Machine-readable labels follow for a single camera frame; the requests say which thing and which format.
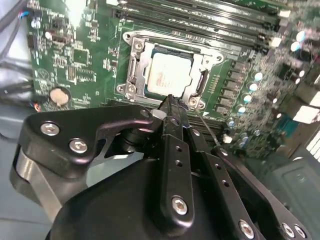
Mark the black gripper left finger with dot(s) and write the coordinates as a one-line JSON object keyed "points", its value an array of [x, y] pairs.
{"points": [[177, 175]]}

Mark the metal socket cover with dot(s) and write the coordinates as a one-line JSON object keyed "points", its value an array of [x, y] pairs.
{"points": [[140, 63]]}

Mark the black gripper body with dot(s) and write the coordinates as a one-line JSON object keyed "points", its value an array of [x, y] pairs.
{"points": [[120, 207]]}

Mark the silver CPU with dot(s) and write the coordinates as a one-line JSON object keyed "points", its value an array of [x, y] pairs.
{"points": [[167, 72]]}

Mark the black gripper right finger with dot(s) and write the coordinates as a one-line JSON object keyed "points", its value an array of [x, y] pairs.
{"points": [[225, 180]]}

